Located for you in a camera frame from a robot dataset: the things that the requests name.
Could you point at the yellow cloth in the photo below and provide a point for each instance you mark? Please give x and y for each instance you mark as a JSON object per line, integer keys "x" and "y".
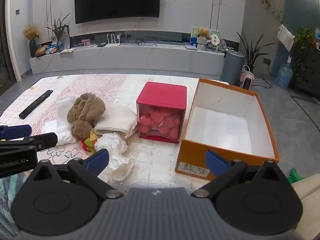
{"x": 94, "y": 135}

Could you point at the snack bags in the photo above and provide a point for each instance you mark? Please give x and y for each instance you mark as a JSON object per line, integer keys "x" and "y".
{"x": 52, "y": 49}

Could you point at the brown towel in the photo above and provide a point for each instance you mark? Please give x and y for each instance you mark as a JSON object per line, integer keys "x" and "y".
{"x": 85, "y": 110}

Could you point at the grey trash can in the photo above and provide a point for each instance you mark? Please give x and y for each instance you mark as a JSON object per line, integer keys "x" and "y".
{"x": 232, "y": 67}

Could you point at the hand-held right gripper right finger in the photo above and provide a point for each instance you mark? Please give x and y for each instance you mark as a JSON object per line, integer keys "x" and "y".
{"x": 216, "y": 163}

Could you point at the red cube container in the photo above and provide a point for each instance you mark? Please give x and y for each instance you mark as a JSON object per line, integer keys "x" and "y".
{"x": 161, "y": 105}

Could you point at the white hanging cloth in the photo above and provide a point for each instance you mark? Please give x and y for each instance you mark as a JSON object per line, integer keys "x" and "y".
{"x": 286, "y": 37}

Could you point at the cream cushion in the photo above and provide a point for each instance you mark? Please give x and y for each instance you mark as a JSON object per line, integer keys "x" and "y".
{"x": 308, "y": 192}

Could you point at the white round hand fan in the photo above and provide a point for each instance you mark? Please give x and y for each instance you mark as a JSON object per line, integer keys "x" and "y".
{"x": 214, "y": 41}

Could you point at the decorative plate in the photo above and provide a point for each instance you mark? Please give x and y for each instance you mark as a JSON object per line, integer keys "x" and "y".
{"x": 223, "y": 45}

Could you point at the white folded cloth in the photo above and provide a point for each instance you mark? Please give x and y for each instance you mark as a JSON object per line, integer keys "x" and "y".
{"x": 62, "y": 115}

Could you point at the leafy potted plant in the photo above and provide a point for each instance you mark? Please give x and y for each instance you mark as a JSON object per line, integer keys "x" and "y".
{"x": 303, "y": 45}

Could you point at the flat white box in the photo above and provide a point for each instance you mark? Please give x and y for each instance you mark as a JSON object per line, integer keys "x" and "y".
{"x": 191, "y": 47}

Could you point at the teal patterned cloth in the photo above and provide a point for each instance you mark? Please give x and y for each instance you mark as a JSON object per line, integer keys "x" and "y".
{"x": 7, "y": 205}

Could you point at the grey marble television console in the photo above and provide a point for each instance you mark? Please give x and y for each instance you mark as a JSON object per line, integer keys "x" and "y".
{"x": 140, "y": 60}

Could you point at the dark vase with yellow flowers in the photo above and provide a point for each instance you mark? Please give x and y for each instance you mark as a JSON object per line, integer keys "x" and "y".
{"x": 33, "y": 47}

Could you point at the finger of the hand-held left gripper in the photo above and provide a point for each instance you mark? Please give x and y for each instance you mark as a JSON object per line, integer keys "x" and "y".
{"x": 43, "y": 140}
{"x": 16, "y": 131}

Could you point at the crochet fruit toy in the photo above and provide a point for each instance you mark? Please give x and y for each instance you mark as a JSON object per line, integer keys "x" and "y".
{"x": 88, "y": 145}

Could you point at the green plastic object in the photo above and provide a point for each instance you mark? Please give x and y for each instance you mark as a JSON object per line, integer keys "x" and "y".
{"x": 295, "y": 176}

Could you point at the white cloth bag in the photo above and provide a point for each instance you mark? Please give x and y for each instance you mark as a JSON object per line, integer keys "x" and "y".
{"x": 115, "y": 120}

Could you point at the pink card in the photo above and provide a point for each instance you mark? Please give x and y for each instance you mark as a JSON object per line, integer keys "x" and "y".
{"x": 85, "y": 42}

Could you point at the white lace tablecloth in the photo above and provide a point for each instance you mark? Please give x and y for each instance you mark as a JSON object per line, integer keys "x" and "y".
{"x": 105, "y": 85}

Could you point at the crumpled clear plastic bag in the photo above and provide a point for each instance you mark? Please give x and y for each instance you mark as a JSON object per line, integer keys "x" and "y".
{"x": 111, "y": 143}
{"x": 120, "y": 167}

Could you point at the white router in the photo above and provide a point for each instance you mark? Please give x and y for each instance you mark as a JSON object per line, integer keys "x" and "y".
{"x": 112, "y": 42}

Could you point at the black television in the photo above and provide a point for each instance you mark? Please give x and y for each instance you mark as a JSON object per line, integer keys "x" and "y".
{"x": 117, "y": 0}

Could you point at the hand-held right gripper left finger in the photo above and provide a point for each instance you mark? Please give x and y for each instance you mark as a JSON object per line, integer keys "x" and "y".
{"x": 98, "y": 160}

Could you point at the blue water bottle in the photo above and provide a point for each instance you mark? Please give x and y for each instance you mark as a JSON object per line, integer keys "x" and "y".
{"x": 283, "y": 76}

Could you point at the dark cabinet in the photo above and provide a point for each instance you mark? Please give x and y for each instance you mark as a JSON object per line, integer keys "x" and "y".
{"x": 311, "y": 75}

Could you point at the brown teddy bear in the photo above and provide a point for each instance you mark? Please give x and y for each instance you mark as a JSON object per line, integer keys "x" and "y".
{"x": 203, "y": 33}

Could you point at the orange cardboard box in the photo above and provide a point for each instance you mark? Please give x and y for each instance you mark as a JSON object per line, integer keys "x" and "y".
{"x": 225, "y": 130}

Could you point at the gold ornament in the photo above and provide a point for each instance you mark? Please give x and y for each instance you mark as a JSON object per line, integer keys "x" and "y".
{"x": 41, "y": 51}

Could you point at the blue tissue box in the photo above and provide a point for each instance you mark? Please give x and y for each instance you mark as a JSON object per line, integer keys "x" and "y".
{"x": 194, "y": 41}

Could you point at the green plant in blue vase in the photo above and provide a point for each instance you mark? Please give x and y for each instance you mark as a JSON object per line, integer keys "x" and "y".
{"x": 59, "y": 33}

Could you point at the pink woven basket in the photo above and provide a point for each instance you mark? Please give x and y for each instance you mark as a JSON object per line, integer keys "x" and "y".
{"x": 243, "y": 72}

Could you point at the black remote control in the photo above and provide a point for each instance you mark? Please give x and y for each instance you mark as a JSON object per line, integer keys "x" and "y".
{"x": 35, "y": 105}

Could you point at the pink space heater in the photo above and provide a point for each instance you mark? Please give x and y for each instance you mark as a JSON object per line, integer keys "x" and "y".
{"x": 248, "y": 81}

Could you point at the snake plant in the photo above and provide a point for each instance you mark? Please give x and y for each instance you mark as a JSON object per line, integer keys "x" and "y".
{"x": 251, "y": 52}

